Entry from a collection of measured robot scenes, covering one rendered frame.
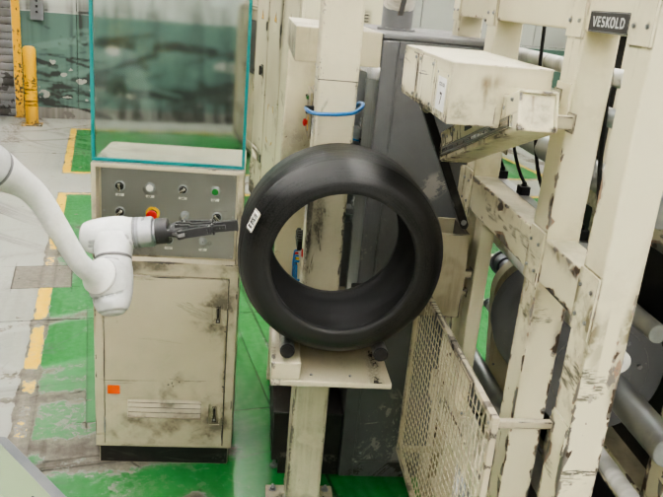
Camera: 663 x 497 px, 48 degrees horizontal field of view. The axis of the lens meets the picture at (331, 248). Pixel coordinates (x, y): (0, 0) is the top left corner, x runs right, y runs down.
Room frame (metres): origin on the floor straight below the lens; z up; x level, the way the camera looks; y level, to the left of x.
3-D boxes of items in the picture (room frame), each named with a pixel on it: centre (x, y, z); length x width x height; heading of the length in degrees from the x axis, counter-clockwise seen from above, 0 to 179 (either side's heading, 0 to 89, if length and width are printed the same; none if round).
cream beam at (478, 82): (2.08, -0.32, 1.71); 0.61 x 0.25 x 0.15; 7
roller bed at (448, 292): (2.43, -0.37, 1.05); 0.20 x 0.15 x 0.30; 7
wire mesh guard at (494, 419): (1.98, -0.37, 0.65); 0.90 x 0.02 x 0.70; 7
